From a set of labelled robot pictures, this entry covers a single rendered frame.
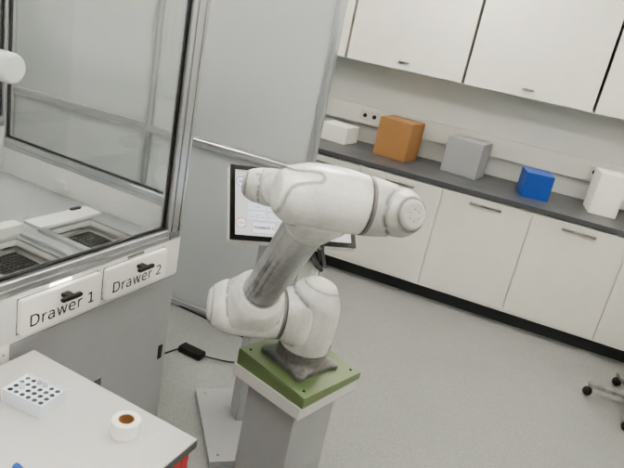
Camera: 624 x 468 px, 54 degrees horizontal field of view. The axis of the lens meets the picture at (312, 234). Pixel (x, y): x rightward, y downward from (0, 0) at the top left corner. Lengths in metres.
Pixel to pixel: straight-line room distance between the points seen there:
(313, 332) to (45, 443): 0.74
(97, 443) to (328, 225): 0.77
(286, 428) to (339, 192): 0.91
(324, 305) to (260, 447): 0.53
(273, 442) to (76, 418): 0.62
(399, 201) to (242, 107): 2.17
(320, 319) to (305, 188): 0.65
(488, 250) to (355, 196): 3.24
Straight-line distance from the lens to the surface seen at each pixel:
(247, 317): 1.66
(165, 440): 1.61
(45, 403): 1.66
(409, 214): 1.24
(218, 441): 2.77
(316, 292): 1.75
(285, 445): 1.94
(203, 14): 2.11
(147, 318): 2.32
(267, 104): 3.26
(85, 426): 1.65
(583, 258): 4.42
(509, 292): 4.50
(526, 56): 4.58
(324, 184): 1.20
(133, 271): 2.12
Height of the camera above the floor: 1.79
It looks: 19 degrees down
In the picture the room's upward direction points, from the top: 12 degrees clockwise
